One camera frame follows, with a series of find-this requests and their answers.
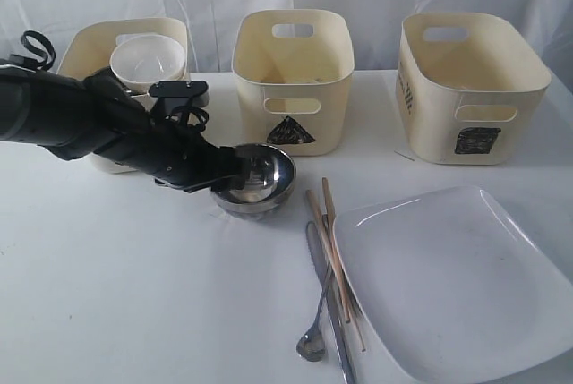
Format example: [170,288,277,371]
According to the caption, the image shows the white ceramic bowl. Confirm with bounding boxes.
[109,35,186,93]

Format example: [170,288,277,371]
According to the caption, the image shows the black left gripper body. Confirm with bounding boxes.
[96,124,224,192]

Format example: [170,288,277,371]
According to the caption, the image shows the long steel spoon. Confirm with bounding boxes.
[295,265,332,363]

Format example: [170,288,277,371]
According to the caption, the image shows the cream bin with square mark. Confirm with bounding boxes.
[396,13,552,166]

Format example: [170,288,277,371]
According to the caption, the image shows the white square plate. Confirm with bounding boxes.
[334,186,572,383]

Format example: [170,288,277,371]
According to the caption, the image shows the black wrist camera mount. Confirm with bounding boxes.
[149,80,210,132]

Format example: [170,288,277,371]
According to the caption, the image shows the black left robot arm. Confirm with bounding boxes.
[1,61,250,192]

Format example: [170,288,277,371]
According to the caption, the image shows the steel table knife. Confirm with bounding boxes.
[305,221,357,383]

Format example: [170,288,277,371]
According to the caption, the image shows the cream bin with circle mark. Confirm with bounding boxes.
[56,17,192,175]

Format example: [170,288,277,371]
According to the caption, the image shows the black looped cable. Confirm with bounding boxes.
[9,30,57,73]

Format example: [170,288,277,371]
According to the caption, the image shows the stainless steel bowl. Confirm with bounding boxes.
[210,143,296,221]

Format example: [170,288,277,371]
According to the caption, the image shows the cream bin with triangle mark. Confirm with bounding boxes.
[232,9,355,156]

